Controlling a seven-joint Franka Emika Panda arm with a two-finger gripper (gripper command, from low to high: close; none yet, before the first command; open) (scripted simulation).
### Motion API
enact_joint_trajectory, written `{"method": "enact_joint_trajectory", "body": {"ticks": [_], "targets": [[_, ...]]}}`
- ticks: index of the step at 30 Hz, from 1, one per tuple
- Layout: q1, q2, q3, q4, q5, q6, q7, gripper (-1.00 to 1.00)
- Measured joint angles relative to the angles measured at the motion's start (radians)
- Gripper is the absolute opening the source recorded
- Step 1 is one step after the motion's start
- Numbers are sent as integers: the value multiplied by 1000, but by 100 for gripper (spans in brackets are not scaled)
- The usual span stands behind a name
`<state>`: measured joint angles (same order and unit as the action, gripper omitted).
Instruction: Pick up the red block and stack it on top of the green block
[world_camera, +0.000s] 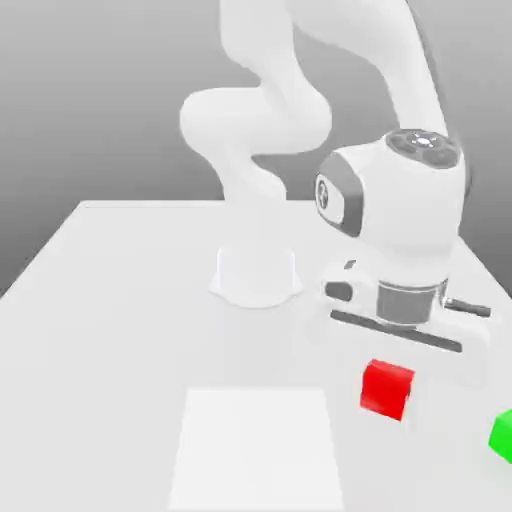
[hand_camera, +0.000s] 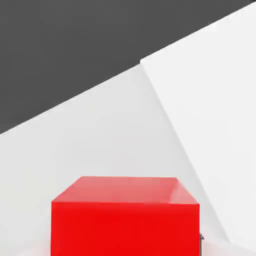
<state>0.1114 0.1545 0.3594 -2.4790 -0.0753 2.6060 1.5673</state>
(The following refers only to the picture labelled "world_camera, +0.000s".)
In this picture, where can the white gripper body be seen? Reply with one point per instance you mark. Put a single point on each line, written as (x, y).
(400, 335)

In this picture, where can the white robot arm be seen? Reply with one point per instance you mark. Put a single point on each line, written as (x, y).
(404, 208)

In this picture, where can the small red cube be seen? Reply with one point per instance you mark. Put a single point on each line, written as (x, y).
(384, 391)

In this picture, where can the small green cube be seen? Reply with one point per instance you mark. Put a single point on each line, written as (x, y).
(503, 436)

